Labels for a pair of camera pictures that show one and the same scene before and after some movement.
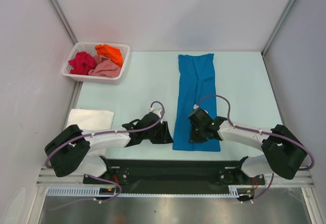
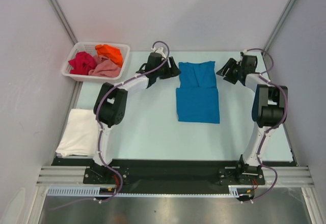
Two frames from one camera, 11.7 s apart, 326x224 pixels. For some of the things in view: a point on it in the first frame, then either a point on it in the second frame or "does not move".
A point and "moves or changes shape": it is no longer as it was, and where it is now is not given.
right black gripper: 194,139 to 231,64
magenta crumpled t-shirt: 83,63 does not move
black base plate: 175,176 does not move
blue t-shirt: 196,88 moves or changes shape
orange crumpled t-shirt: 113,53 does not move
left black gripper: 164,137 to 171,72
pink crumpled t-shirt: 105,67 does not move
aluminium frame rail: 46,176 does not move
